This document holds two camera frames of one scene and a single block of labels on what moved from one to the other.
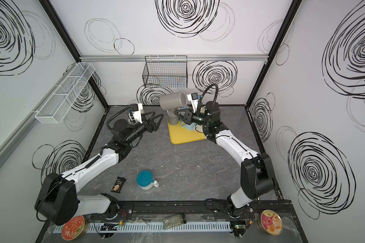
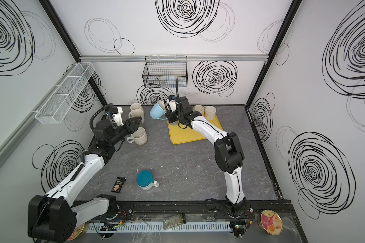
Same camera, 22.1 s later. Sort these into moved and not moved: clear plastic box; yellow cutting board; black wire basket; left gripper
Moved: left gripper
Not moved: clear plastic box; black wire basket; yellow cutting board
